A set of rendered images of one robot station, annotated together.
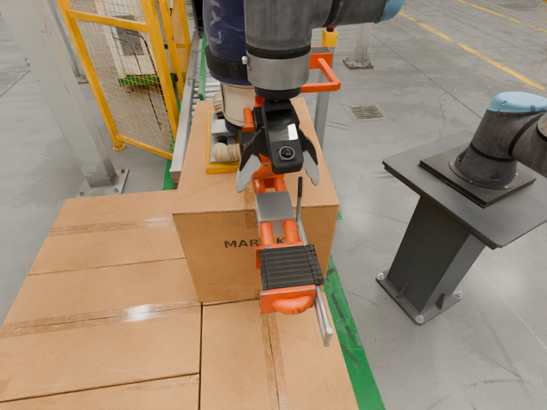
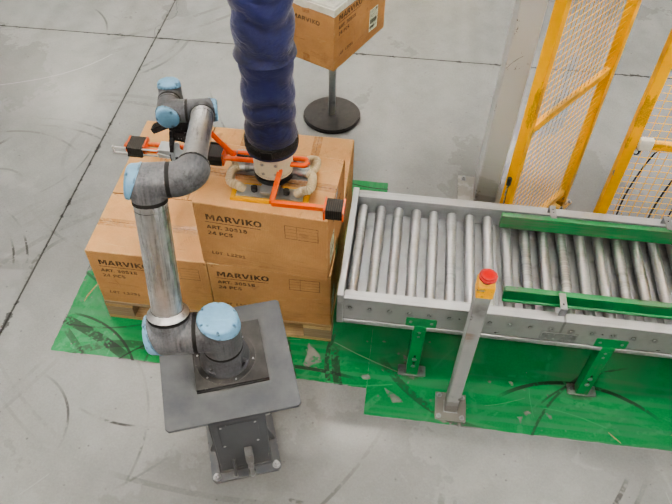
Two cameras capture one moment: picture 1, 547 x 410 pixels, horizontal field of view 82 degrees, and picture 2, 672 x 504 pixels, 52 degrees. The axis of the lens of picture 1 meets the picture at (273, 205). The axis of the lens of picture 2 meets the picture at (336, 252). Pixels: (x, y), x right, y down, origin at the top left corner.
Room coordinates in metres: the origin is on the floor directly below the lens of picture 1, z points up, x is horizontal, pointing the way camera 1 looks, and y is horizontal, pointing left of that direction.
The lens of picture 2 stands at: (1.68, -2.01, 3.04)
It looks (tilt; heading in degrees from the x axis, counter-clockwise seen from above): 49 degrees down; 104
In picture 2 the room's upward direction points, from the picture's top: 1 degrees clockwise
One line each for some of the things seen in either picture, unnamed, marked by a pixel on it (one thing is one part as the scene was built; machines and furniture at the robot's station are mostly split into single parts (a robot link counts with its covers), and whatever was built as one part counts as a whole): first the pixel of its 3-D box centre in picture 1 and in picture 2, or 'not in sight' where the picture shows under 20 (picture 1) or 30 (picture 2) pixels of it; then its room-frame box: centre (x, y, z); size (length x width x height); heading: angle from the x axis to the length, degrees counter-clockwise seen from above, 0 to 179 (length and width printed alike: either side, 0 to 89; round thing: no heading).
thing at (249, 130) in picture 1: (261, 145); (216, 153); (0.61, 0.03, 1.07); 0.10 x 0.08 x 0.06; 98
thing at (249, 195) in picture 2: not in sight; (270, 192); (0.87, -0.03, 0.97); 0.34 x 0.10 x 0.05; 8
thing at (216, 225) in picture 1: (255, 190); (273, 211); (0.84, 0.06, 0.74); 0.60 x 0.40 x 0.40; 4
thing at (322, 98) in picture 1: (320, 118); (466, 352); (1.83, -0.30, 0.50); 0.07 x 0.07 x 1.00; 8
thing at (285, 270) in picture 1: (282, 276); (137, 145); (0.27, -0.01, 1.07); 0.08 x 0.07 x 0.05; 8
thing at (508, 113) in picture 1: (511, 124); (217, 330); (0.92, -0.76, 0.96); 0.17 x 0.15 x 0.18; 20
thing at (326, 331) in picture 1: (311, 243); (146, 154); (0.33, -0.06, 1.07); 0.31 x 0.03 x 0.05; 8
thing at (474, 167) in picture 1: (489, 158); (224, 350); (0.93, -0.76, 0.82); 0.19 x 0.19 x 0.10
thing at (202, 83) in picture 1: (199, 57); (665, 230); (2.67, 0.60, 0.60); 1.60 x 0.10 x 0.09; 8
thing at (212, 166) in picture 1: (222, 133); not in sight; (0.85, 0.15, 0.97); 0.34 x 0.10 x 0.05; 8
